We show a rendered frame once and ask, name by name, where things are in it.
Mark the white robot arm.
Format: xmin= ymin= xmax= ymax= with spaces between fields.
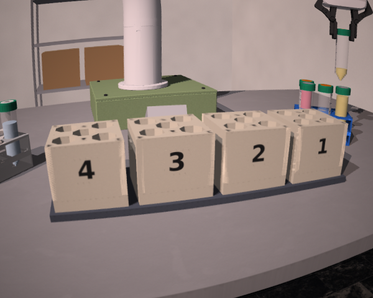
xmin=118 ymin=0 xmax=168 ymax=91

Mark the white tube rack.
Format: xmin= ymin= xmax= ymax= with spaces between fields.
xmin=0 ymin=129 xmax=33 ymax=182

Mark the blue tube rack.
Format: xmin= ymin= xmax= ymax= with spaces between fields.
xmin=294 ymin=104 xmax=352 ymax=146

